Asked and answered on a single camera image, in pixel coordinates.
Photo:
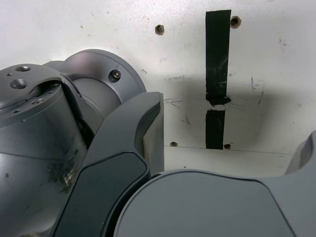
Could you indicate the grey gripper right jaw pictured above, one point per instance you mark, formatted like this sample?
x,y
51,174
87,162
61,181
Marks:
x,y
197,205

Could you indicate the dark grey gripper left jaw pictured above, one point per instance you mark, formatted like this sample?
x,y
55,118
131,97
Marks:
x,y
116,138

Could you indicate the black tape strip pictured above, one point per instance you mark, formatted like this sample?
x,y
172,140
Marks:
x,y
217,54

